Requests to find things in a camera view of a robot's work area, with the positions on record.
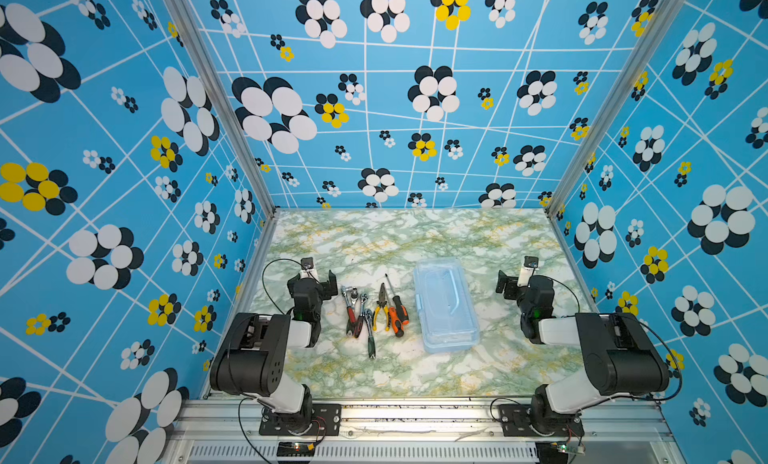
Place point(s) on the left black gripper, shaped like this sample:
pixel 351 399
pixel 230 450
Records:
pixel 327 286

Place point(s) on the yellow-handled pliers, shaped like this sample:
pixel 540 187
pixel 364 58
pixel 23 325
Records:
pixel 382 309

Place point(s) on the red-handled ratchet wrench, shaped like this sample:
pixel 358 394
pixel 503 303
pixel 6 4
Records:
pixel 350 295

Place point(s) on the right green circuit board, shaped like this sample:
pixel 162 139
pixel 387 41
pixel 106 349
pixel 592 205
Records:
pixel 558 453

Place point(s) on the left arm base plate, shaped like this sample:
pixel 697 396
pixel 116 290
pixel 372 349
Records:
pixel 322 419

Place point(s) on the chrome ratchet wrench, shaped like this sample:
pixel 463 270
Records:
pixel 367 319

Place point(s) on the aluminium front rail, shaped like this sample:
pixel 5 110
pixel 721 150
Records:
pixel 429 430

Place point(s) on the green circuit board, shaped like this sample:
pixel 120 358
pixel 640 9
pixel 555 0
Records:
pixel 295 450
pixel 558 453

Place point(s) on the orange black screwdriver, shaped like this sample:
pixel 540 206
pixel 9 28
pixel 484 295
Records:
pixel 398 312

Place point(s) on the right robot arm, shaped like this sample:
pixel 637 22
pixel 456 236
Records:
pixel 619 360

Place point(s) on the left green circuit board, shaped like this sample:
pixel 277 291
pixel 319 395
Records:
pixel 295 450

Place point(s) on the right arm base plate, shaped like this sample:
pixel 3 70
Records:
pixel 519 420

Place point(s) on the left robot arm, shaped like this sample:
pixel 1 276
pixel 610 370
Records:
pixel 250 360

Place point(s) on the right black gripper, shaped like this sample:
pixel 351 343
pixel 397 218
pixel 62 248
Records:
pixel 505 284

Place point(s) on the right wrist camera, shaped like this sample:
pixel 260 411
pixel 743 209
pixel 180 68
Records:
pixel 529 267

